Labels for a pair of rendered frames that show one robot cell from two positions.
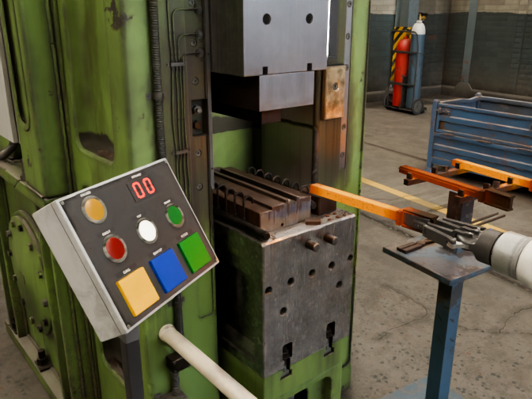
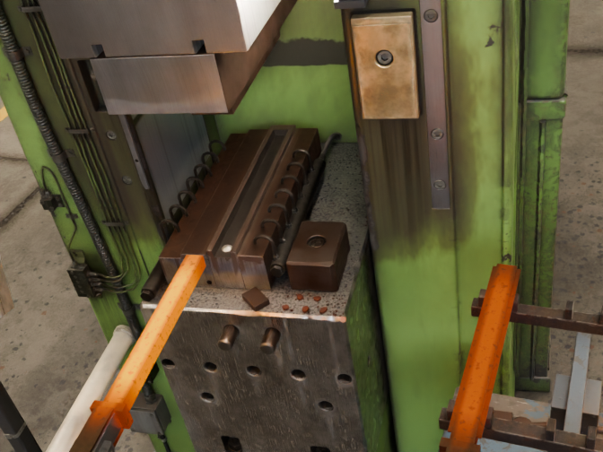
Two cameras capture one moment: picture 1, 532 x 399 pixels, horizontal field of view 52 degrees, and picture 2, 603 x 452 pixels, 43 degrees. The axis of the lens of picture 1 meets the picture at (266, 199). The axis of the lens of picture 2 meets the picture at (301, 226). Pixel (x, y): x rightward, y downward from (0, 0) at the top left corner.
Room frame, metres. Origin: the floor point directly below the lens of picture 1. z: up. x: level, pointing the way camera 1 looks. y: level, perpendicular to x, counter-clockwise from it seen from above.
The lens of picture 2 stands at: (1.13, -1.05, 1.79)
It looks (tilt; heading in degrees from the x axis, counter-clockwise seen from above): 37 degrees down; 60
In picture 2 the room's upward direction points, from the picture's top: 11 degrees counter-clockwise
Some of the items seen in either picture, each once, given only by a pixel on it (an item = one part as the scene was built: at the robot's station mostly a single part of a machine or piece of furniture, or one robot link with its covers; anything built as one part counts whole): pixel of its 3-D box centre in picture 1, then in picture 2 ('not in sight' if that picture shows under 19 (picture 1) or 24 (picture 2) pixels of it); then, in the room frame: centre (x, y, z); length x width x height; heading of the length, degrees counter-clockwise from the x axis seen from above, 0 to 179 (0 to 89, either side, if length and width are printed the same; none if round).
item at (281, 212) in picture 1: (243, 195); (248, 198); (1.68, 0.07, 0.96); 0.42 x 0.20 x 0.09; 39
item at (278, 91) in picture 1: (241, 83); (205, 26); (1.68, 0.07, 1.32); 0.42 x 0.20 x 0.10; 39
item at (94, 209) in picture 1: (94, 209); not in sight; (0.99, 0.33, 1.16); 0.05 x 0.03 x 0.04; 129
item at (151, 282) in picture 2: (226, 216); (185, 227); (1.55, 0.12, 0.93); 0.40 x 0.03 x 0.03; 39
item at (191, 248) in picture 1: (193, 252); not in sight; (1.13, 0.17, 1.01); 0.07 x 0.05 x 0.07; 154
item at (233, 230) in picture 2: (249, 184); (256, 184); (1.69, 0.05, 0.99); 0.42 x 0.05 x 0.01; 39
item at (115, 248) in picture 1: (115, 248); not in sight; (0.97, 0.29, 1.09); 0.05 x 0.03 x 0.04; 129
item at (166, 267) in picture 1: (167, 271); not in sight; (1.04, 0.21, 1.01); 0.07 x 0.05 x 0.07; 154
